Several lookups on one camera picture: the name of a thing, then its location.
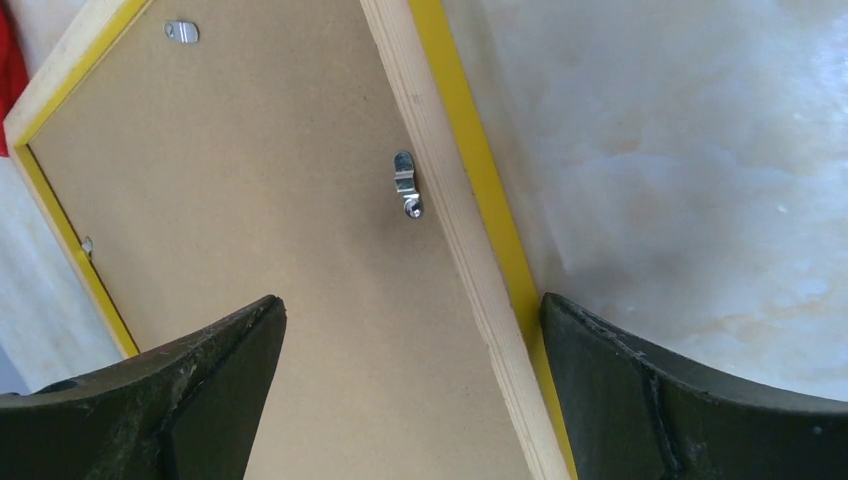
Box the metal frame turn clip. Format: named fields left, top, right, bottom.
left=393, top=150, right=423, bottom=219

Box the brown cardboard backing board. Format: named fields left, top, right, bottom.
left=27, top=0, right=535, bottom=480

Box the red crumpled cloth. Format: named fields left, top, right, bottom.
left=0, top=1, right=29, bottom=157

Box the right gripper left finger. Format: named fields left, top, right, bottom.
left=26, top=295, right=286, bottom=479

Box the yellow wooden picture frame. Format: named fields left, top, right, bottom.
left=3, top=0, right=579, bottom=480

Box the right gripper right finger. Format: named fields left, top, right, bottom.
left=540, top=293, right=847, bottom=479

